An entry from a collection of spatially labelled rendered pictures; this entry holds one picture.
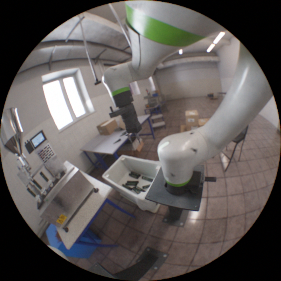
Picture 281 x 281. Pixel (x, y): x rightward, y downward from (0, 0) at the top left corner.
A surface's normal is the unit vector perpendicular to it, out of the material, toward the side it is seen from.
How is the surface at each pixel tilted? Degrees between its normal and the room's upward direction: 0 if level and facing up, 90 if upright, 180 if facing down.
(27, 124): 90
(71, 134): 90
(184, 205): 0
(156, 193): 0
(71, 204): 90
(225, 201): 0
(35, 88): 90
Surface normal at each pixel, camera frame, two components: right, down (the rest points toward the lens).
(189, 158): 0.11, 0.40
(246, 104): -0.75, 0.65
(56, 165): 0.86, -0.04
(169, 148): -0.49, -0.65
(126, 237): -0.31, -0.83
